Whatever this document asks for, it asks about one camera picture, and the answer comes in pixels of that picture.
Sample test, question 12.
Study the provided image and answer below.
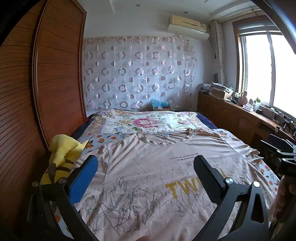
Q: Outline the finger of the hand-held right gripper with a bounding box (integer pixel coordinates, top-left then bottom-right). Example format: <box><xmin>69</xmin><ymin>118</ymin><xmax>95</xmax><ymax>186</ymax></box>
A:
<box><xmin>261</xmin><ymin>133</ymin><xmax>296</xmax><ymax>154</ymax></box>

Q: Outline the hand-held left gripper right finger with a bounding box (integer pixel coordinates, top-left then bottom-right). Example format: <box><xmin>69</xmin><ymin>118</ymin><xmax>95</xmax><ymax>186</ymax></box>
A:
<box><xmin>193</xmin><ymin>155</ymin><xmax>271</xmax><ymax>241</ymax></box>

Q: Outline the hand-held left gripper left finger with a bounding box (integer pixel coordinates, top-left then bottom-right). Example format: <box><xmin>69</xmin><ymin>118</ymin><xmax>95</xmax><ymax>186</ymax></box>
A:
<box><xmin>27</xmin><ymin>155</ymin><xmax>99</xmax><ymax>241</ymax></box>

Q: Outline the pale pink printed t-shirt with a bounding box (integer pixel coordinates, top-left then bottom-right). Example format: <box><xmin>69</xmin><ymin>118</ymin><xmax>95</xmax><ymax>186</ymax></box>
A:
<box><xmin>76</xmin><ymin>128</ymin><xmax>281</xmax><ymax>241</ymax></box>

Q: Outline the person's right hand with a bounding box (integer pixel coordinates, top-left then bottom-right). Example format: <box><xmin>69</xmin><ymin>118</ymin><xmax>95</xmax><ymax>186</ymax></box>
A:
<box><xmin>275</xmin><ymin>178</ymin><xmax>296</xmax><ymax>224</ymax></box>

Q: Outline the yellow plush toy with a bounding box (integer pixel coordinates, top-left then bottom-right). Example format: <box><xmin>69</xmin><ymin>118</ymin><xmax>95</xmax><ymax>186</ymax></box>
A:
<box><xmin>40</xmin><ymin>134</ymin><xmax>89</xmax><ymax>186</ymax></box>

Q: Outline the orange fruit print bed sheet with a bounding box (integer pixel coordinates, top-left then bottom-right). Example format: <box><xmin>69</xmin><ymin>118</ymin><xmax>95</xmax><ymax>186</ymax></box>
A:
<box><xmin>53</xmin><ymin>130</ymin><xmax>281</xmax><ymax>241</ymax></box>

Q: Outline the long wooden cabinet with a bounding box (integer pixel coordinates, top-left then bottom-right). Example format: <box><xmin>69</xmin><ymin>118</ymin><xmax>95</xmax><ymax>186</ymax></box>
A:
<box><xmin>197</xmin><ymin>91</ymin><xmax>296</xmax><ymax>158</ymax></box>

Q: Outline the wooden framed window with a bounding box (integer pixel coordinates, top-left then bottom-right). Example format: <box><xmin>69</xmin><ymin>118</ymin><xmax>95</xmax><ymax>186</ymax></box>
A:
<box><xmin>232</xmin><ymin>14</ymin><xmax>296</xmax><ymax>116</ymax></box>

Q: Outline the stack of papers and boxes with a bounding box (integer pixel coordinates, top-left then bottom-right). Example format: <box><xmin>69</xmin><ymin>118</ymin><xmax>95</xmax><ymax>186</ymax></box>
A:
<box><xmin>200</xmin><ymin>82</ymin><xmax>234</xmax><ymax>100</ymax></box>

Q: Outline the cardboard box with blue bag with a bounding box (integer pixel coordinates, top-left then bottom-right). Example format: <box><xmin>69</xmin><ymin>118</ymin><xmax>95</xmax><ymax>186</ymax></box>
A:
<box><xmin>151</xmin><ymin>98</ymin><xmax>171</xmax><ymax>112</ymax></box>

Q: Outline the white wrapped pipe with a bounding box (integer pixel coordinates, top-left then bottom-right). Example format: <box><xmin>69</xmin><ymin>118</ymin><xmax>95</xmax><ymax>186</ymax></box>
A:
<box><xmin>210</xmin><ymin>21</ymin><xmax>226</xmax><ymax>86</ymax></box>

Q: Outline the brown wooden wardrobe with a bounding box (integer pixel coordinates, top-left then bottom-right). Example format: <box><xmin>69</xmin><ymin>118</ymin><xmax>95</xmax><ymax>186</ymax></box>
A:
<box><xmin>0</xmin><ymin>0</ymin><xmax>88</xmax><ymax>241</ymax></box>

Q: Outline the circle patterned sheer curtain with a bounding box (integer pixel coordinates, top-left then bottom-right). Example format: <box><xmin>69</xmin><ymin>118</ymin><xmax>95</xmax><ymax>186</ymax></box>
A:
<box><xmin>83</xmin><ymin>36</ymin><xmax>197</xmax><ymax>112</ymax></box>

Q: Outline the wall air conditioner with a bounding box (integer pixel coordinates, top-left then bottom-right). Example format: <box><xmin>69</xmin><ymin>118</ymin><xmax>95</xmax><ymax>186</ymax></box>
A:
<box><xmin>168</xmin><ymin>14</ymin><xmax>210</xmax><ymax>42</ymax></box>

